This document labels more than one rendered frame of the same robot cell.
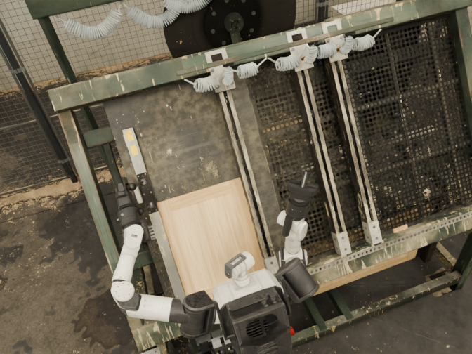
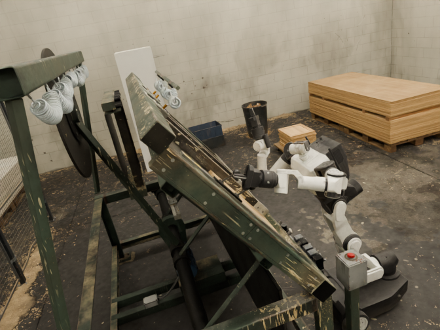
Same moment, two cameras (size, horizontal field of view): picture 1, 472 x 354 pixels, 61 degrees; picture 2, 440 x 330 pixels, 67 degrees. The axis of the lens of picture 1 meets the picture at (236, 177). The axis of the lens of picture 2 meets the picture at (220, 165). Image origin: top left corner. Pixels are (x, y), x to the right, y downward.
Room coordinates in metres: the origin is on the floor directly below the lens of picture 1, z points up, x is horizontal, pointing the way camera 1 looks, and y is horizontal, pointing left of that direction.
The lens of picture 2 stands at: (1.40, 1.96, 2.21)
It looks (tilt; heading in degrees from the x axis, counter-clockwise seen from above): 23 degrees down; 271
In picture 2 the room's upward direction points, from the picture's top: 11 degrees counter-clockwise
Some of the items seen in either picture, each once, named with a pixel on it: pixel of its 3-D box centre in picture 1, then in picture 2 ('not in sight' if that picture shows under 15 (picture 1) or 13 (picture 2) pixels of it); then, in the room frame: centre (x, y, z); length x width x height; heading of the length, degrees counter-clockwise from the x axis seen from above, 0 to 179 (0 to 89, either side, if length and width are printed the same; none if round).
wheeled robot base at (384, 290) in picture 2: not in sight; (360, 278); (0.52, -0.06, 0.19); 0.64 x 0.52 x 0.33; 13
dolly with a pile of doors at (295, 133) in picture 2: not in sight; (293, 141); (0.20, -3.27, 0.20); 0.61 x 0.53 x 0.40; 101
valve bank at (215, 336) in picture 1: (239, 338); (302, 251); (0.98, 0.10, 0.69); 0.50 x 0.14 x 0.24; 103
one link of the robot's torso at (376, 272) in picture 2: not in sight; (363, 268); (0.48, -0.07, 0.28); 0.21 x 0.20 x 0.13; 13
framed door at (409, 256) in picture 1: (362, 253); not in sight; (1.51, -0.75, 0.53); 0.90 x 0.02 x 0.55; 103
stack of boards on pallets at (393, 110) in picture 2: not in sight; (367, 105); (-1.32, -3.86, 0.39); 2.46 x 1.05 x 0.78; 101
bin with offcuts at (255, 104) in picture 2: not in sight; (256, 119); (0.63, -4.50, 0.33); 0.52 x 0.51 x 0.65; 101
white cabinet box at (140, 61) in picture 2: not in sight; (148, 109); (2.57, -3.93, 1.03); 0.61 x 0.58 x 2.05; 101
